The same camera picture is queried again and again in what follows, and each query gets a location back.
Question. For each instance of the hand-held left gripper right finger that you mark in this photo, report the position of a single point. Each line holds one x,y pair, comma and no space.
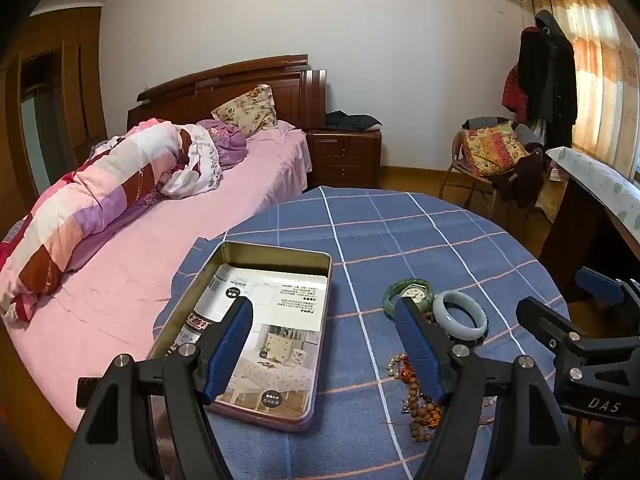
420,350

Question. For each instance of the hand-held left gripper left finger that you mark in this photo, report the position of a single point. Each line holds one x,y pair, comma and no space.
230,350

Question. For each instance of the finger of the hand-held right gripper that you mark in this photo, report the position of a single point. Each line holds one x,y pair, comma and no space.
600,282
542,322

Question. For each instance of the pale jade bangle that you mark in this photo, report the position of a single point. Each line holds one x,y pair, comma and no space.
450,327

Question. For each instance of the silver wristwatch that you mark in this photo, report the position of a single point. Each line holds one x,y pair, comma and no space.
415,292

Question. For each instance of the green jade bangle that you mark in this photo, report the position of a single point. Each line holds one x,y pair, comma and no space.
388,301

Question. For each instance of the metal tin box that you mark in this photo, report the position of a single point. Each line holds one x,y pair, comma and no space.
280,255

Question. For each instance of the desk with patterned cover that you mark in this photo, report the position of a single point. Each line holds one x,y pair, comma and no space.
600,185

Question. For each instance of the blue plaid tablecloth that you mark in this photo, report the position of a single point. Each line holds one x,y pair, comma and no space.
400,230

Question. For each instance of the dark garment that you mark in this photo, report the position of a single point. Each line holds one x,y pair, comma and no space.
522,177

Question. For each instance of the bed with pink sheet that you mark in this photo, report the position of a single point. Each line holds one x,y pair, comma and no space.
125,270

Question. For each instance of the floral cushion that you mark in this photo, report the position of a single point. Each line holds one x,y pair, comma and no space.
492,149

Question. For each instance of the wooden chair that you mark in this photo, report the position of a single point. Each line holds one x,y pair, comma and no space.
457,172

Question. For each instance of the purple blanket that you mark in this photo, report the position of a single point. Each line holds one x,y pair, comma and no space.
227,145

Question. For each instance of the patchwork quilt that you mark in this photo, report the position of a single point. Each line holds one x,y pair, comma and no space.
100,190

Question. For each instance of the wooden nightstand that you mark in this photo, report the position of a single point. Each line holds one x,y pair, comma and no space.
345,157

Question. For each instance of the red jacket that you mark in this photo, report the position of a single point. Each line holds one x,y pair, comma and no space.
515,92

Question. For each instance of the hanging black coats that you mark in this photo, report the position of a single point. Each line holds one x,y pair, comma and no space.
547,80

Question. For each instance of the patterned curtain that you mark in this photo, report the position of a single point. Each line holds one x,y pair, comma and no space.
600,70

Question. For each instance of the pink pillow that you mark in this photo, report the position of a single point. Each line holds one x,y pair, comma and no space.
280,130

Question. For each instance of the dark folded clothes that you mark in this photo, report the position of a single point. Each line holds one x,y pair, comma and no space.
352,121

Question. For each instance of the floral pillow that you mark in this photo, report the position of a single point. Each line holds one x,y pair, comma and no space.
247,107

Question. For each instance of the wooden headboard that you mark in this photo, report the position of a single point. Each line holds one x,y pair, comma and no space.
225,85

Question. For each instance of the wooden wardrobe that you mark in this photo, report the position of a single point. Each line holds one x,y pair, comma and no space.
50,110

